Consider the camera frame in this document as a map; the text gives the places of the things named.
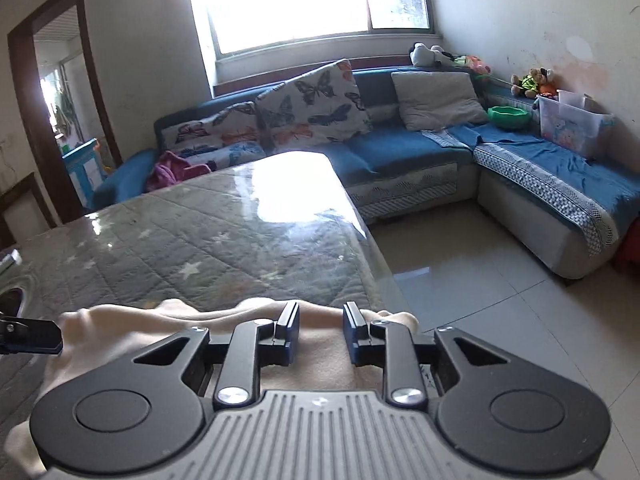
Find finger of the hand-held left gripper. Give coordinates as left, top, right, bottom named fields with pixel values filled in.
left=0, top=316, right=63, bottom=356

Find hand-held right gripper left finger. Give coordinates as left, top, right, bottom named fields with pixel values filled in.
left=132, top=301, right=301, bottom=408

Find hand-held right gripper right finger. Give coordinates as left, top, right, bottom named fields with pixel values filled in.
left=342, top=301, right=508, bottom=408

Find cream garment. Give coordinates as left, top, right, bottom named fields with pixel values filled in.
left=0, top=298, right=419, bottom=480

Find round black induction cooker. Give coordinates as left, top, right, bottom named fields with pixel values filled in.
left=0, top=260, right=37, bottom=322

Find blue cabinet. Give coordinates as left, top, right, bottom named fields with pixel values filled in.
left=61, top=138, right=104, bottom=207

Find blue corner sofa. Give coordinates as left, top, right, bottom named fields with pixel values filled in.
left=91, top=57, right=640, bottom=282

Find pink cloth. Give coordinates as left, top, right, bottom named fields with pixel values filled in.
left=146, top=150, right=212, bottom=194

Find large butterfly print cushion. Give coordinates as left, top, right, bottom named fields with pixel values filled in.
left=254, top=58, right=372, bottom=154

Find grey cushion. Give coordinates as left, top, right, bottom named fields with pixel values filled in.
left=391, top=71, right=489, bottom=132

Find blue sofa cover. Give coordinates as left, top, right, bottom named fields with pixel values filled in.
left=444, top=121, right=640, bottom=257

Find green bowl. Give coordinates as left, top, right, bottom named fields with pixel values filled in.
left=487, top=105, right=534, bottom=132

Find red plastic stool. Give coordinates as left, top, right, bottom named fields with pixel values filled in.
left=612, top=231, right=640, bottom=277

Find panda plush toy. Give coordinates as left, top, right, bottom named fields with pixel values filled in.
left=410, top=42, right=462, bottom=67

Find colourful plush toy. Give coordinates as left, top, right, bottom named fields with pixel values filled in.
left=452, top=55, right=494, bottom=79

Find clear plastic storage box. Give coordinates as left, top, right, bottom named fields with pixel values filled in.
left=536, top=88, right=617, bottom=159

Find brown and green plush toys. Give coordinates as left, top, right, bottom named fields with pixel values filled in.
left=510, top=66, right=559, bottom=100

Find window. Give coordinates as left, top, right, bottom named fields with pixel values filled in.
left=184, top=0, right=434, bottom=57

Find dark wooden door frame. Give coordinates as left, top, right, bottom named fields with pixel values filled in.
left=6, top=0, right=124, bottom=232

